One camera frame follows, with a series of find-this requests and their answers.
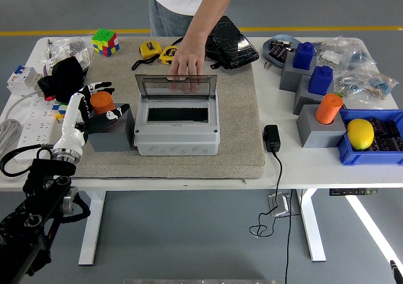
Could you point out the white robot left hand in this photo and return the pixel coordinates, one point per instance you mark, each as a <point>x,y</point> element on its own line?
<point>70,123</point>

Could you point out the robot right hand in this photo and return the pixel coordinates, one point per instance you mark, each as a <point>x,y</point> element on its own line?
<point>396,268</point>

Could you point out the orange cylinder battery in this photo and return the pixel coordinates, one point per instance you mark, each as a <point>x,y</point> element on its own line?
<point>102,103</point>
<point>327,109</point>

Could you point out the grey electrical box with lid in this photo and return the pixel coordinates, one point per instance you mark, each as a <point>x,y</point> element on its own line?
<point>176,136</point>

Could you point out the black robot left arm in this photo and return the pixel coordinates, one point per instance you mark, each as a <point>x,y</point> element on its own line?
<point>34,208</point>

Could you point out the person's left forearm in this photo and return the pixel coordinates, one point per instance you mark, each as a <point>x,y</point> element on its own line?
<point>207,16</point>

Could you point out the black cylindrical battery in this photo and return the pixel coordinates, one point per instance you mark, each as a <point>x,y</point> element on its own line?
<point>397,144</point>
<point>275,48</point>
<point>379,125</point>
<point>282,54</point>
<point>382,144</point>
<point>393,128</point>

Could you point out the silver metal box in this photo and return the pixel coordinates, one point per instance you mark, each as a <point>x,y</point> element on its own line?
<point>278,205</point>

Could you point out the small colourful puzzle cube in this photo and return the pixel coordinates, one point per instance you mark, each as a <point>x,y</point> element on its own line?
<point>59,112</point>

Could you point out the white power strip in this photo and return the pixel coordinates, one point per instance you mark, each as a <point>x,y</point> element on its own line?
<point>34,129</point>

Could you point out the grey block with round hole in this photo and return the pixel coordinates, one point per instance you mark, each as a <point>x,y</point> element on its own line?
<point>110,140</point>
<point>318,134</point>

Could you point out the black cloth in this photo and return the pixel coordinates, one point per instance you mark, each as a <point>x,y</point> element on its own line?
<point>66,76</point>

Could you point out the white circuit breaker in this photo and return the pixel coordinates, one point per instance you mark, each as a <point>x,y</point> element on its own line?
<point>22,79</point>

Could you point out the clear bag of dark parts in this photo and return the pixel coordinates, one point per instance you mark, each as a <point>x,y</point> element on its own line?
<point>74,44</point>

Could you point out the thin metal rod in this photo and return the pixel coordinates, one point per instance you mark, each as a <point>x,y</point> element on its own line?
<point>49,46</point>

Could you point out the black table control panel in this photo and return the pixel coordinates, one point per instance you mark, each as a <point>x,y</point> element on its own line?
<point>352,192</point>

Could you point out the large colourful puzzle cube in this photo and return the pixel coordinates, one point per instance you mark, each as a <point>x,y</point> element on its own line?
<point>105,41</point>

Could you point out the white table leg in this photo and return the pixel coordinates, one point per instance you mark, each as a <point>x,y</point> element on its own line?
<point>313,233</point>
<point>91,233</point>

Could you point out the blue plastic bin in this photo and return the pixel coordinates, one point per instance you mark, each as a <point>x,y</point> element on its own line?
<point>362,158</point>

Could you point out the grey-brown mat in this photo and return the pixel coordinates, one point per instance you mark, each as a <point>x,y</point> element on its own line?
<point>189,167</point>

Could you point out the yellow lemon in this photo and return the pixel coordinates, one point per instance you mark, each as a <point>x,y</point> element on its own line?
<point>360,133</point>

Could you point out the black power adapter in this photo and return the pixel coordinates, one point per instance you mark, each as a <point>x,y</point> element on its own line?
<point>271,137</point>

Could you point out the black zip pouch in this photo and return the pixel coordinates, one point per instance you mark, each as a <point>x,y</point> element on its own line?
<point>234,44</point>

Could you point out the small green item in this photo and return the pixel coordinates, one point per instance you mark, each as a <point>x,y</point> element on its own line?
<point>338,94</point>

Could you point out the large clear bag of parts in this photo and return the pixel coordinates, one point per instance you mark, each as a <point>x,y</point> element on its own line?
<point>371,85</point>

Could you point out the grey block holder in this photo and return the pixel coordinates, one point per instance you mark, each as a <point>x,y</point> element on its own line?
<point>303,99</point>
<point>289,76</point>

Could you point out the blue plastic block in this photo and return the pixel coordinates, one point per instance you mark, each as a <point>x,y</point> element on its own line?
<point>303,55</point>
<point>320,81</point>

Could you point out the small metal screws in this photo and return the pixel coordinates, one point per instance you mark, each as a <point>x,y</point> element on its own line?
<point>267,65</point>

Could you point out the blue-grey dish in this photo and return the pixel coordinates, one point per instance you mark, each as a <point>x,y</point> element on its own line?
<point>267,49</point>

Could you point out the clear bag of blue parts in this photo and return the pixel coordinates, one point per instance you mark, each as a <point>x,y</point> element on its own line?
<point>362,60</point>

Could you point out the clear bag with white label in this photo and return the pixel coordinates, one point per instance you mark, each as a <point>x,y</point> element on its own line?
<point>330,55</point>

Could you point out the white switch module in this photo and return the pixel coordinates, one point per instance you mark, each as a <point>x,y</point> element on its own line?
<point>83,59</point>

